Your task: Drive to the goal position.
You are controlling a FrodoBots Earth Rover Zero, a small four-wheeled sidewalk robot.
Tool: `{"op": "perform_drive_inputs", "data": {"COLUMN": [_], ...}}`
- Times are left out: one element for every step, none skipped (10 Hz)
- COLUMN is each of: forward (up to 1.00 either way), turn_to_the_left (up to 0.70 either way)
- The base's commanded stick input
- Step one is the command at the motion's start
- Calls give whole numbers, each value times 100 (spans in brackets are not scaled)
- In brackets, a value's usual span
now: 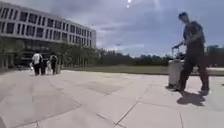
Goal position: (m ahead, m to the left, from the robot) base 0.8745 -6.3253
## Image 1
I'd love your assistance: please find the distant building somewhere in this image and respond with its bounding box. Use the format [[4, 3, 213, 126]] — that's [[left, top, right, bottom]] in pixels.
[[206, 44, 224, 58]]

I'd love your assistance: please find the person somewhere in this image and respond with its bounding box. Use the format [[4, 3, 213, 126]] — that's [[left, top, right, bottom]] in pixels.
[[167, 11, 211, 93]]

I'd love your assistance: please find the row of trees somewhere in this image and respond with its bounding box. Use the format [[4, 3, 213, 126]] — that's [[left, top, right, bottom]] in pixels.
[[0, 37, 224, 70]]

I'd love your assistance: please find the large white building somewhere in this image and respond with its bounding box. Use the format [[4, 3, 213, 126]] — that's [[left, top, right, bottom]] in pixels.
[[0, 1, 98, 68]]

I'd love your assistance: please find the group of people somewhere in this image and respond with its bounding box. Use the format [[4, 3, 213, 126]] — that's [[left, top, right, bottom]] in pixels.
[[29, 50, 62, 76]]

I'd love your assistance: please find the pale stone slab plaza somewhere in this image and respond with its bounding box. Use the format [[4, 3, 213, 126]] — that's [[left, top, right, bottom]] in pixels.
[[0, 69, 224, 128]]

